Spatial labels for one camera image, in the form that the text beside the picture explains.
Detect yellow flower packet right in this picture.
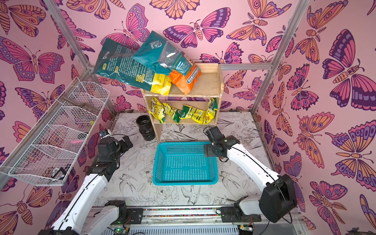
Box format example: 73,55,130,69
203,98,218,125

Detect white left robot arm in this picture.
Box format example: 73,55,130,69
39,135,133,235

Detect white wire wall basket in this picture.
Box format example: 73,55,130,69
1,78,110,186

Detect wooden two-tier shelf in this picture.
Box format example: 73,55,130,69
141,63,224,126

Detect teal plastic basket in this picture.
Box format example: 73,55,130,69
152,142,218,186

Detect aluminium frame post right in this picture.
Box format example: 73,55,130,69
250,0,310,114

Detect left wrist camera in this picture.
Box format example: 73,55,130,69
99,129,112,139

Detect aluminium frame post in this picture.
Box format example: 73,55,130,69
250,0,310,114
43,0,118,116

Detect yellow fertilizer packet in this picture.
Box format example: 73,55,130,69
149,97,165,123

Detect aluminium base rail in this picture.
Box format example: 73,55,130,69
58,205,309,235

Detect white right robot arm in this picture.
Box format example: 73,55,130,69
204,126,297,223

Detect large green yellow fertilizer bag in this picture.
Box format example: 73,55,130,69
95,38,171,96

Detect aluminium frame post left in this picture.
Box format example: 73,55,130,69
43,0,118,116

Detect black plastic flower pots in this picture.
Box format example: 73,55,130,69
136,115,156,141

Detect yellow green packet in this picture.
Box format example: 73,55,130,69
180,104,205,124
163,103,181,124

